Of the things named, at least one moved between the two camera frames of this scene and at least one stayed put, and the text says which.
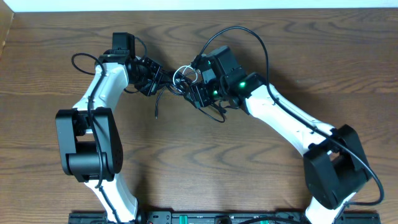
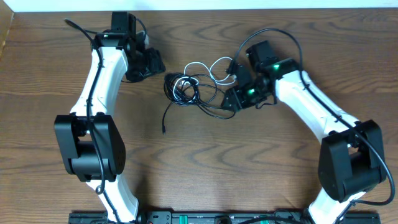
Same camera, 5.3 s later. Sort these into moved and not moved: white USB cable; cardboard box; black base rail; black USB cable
Moved: white USB cable; black USB cable
Not moved: black base rail; cardboard box
